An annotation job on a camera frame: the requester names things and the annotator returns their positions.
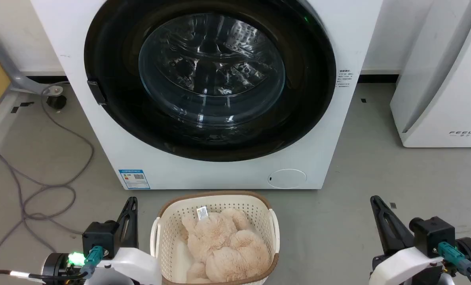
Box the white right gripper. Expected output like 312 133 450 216
370 195 445 285

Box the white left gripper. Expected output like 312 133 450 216
93 197 162 285

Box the white front-load washing machine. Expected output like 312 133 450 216
30 0 383 190

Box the black round glass washer door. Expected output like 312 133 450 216
84 0 337 162

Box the blue energy label sticker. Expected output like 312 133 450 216
118 169 150 190

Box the cream perforated laundry basket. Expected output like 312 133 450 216
150 191 280 285

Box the beige plush teddy bear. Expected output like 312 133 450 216
180 209 272 284

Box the oval white filter cover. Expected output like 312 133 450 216
268 169 307 189

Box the black round foot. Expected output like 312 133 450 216
46 95 67 110

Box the white air purifier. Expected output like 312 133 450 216
390 0 471 148

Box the white text warning sticker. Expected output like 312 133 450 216
336 68 355 88

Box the grey metal support leg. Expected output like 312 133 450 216
0 41 64 95

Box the right teal-plug black cable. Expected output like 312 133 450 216
437 242 471 285

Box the long grey floor cable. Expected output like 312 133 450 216
0 81 95 277

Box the black washer door handle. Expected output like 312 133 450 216
87 80 107 106

